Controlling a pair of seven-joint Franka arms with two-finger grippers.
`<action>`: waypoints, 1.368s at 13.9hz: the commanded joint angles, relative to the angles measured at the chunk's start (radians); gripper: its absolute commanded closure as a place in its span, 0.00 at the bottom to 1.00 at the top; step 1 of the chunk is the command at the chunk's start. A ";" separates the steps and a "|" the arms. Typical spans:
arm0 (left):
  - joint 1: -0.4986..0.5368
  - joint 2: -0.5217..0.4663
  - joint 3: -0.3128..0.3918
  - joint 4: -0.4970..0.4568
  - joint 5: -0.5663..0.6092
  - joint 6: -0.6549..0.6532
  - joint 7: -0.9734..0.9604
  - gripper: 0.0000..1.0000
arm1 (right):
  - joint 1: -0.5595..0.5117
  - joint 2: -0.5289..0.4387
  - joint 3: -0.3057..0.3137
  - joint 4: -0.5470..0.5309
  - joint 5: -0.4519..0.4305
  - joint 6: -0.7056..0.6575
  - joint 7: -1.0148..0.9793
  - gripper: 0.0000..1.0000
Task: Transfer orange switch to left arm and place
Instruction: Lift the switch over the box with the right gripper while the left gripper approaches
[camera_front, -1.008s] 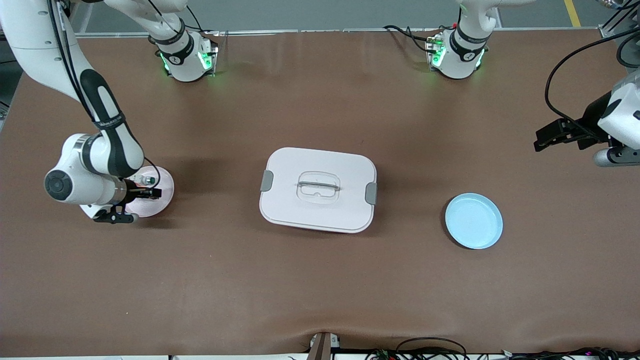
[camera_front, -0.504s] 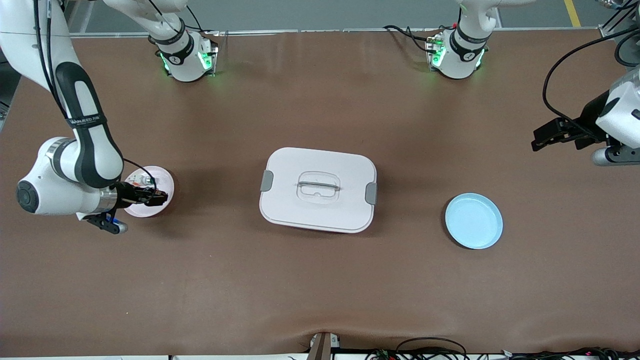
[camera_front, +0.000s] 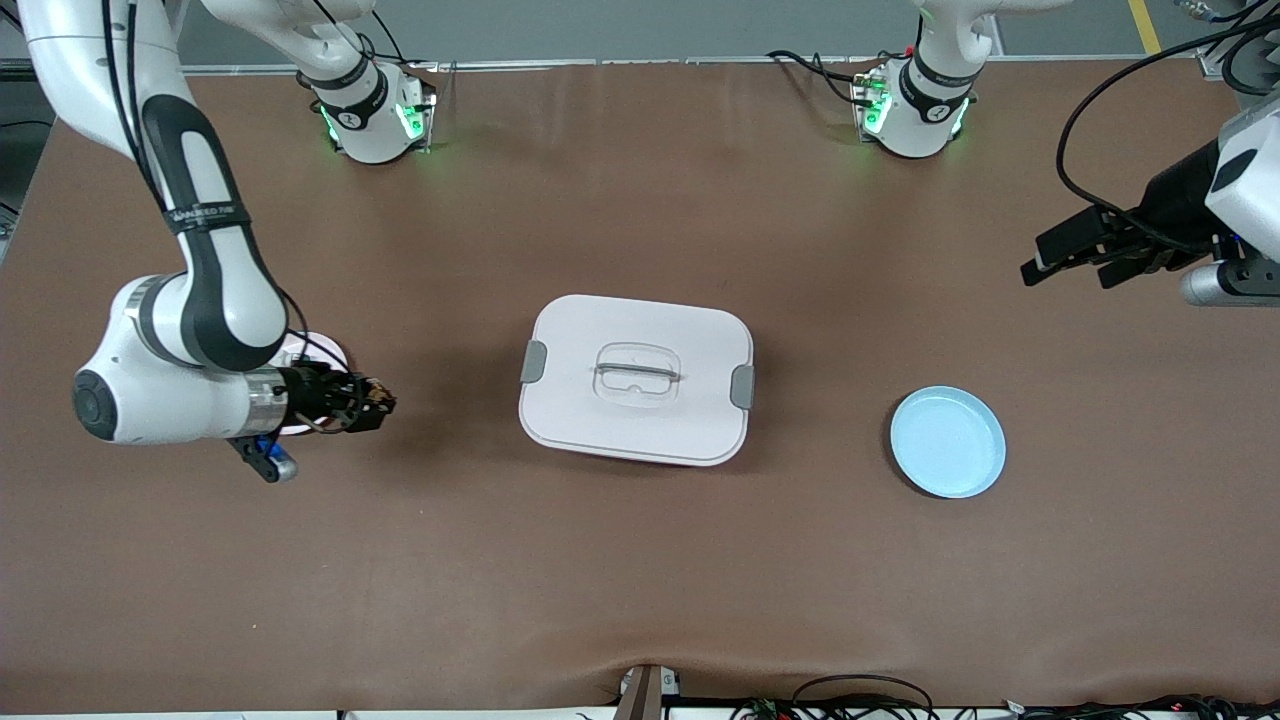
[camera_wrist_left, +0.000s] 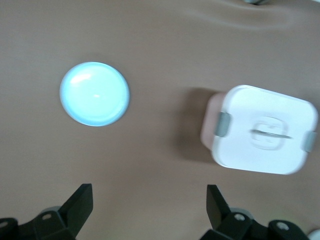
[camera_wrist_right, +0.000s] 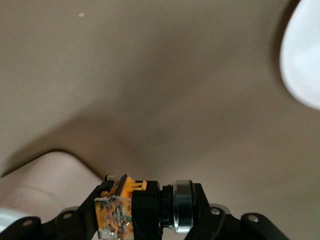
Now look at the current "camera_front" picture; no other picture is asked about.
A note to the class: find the light blue round plate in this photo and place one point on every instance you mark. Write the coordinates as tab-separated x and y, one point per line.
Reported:
945	445

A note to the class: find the pink round plate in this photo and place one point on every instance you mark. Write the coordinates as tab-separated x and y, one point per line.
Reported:
330	352

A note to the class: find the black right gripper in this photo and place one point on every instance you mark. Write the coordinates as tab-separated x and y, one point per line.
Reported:
308	397

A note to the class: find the white lidded storage box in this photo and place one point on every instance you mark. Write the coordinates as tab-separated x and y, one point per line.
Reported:
640	425

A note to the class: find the brown camera mount post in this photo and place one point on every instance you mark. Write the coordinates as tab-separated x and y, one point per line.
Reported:
640	695

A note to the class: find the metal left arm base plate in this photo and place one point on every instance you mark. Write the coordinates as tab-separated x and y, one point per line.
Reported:
860	100

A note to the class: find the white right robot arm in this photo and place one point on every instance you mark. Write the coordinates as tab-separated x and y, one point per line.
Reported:
210	300

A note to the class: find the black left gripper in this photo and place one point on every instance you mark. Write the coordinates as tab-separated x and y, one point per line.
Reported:
1172	208

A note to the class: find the aluminium frame profile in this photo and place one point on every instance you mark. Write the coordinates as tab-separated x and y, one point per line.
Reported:
1215	62

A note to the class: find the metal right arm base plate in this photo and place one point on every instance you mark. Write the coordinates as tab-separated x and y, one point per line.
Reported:
426	110

